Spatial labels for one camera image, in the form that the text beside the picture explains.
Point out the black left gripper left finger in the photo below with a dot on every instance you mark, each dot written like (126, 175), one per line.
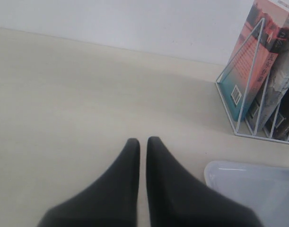
(110, 201)

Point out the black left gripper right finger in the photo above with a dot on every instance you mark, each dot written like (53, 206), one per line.
(178, 199)

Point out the black spine thin book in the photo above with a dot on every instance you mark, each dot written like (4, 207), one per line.
(281, 128)

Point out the white grey cat book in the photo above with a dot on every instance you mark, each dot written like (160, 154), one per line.
(272, 92)

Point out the pink red spine book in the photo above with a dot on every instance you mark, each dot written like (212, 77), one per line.
(276, 32)

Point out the white plastic tray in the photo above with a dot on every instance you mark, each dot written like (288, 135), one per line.
(264, 189)

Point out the white wire book rack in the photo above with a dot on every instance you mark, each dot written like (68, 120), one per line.
(244, 120)

